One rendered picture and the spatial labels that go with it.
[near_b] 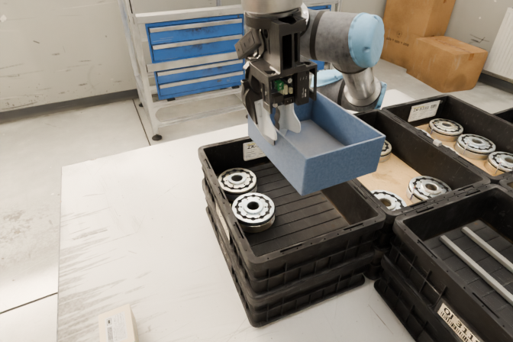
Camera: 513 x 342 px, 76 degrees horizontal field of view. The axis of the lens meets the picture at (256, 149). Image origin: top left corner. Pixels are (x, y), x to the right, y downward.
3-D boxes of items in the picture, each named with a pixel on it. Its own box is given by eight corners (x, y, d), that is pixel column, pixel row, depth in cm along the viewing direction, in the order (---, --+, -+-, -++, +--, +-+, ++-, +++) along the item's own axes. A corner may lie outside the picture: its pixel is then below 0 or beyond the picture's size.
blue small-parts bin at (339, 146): (246, 134, 65) (246, 102, 61) (311, 119, 70) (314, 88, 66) (301, 196, 50) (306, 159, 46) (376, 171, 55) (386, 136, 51)
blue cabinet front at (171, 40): (158, 99, 250) (144, 23, 219) (244, 83, 276) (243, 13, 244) (159, 101, 248) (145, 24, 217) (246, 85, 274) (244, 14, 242)
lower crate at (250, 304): (204, 209, 99) (200, 179, 93) (291, 185, 109) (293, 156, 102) (252, 334, 69) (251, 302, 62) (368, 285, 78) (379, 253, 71)
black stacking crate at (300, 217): (201, 182, 93) (197, 149, 87) (293, 159, 102) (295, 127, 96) (252, 304, 63) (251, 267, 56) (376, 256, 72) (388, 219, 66)
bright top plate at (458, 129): (422, 122, 113) (423, 120, 112) (446, 118, 115) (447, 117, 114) (443, 137, 104) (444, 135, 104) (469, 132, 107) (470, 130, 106)
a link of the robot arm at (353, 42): (349, 82, 125) (320, -2, 76) (389, 89, 119) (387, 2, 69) (340, 112, 124) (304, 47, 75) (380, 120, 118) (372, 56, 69)
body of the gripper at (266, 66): (268, 119, 43) (262, 25, 36) (243, 94, 49) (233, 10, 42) (317, 104, 45) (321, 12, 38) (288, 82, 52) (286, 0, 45)
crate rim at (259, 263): (196, 154, 88) (195, 146, 86) (295, 132, 97) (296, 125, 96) (250, 275, 57) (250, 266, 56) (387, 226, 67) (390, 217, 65)
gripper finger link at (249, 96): (247, 127, 50) (243, 72, 45) (243, 122, 51) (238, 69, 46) (275, 119, 51) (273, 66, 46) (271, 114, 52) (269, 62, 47)
